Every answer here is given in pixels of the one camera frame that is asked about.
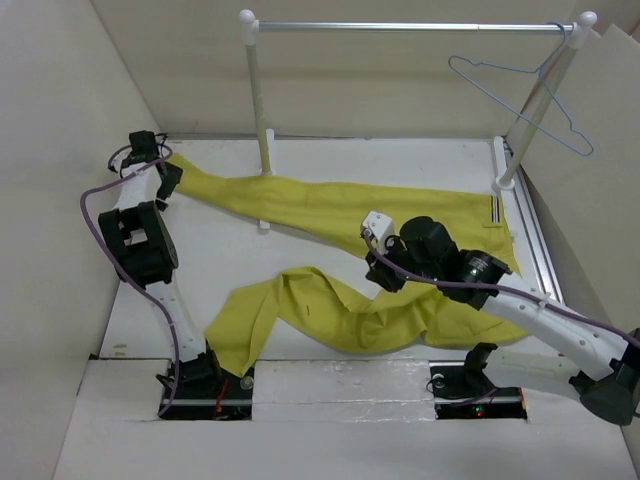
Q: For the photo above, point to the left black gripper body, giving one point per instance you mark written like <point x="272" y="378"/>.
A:
<point x="171" y="183"/>

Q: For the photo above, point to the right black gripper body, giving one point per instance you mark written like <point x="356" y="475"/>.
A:
<point x="400" y="257"/>

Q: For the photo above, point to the yellow trousers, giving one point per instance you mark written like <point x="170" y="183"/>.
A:
<point x="323" y="307"/>

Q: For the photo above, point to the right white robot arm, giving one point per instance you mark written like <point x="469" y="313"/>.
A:
<point x="595" y="364"/>

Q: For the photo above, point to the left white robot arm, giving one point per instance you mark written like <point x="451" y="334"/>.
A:
<point x="135" y="234"/>

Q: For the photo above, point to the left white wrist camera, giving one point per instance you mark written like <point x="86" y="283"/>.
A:
<point x="119" y="160"/>

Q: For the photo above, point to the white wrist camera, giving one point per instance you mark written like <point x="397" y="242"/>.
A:
<point x="119" y="160"/>
<point x="377" y="228"/>

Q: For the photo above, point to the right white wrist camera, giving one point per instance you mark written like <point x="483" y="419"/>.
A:
<point x="377" y="228"/>

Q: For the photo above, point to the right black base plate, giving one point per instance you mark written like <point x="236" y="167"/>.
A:
<point x="458" y="398"/>

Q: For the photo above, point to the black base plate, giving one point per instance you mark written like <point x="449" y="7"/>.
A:
<point x="458" y="398"/>
<point x="226" y="399"/>

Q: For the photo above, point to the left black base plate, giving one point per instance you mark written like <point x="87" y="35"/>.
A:
<point x="226" y="399"/>

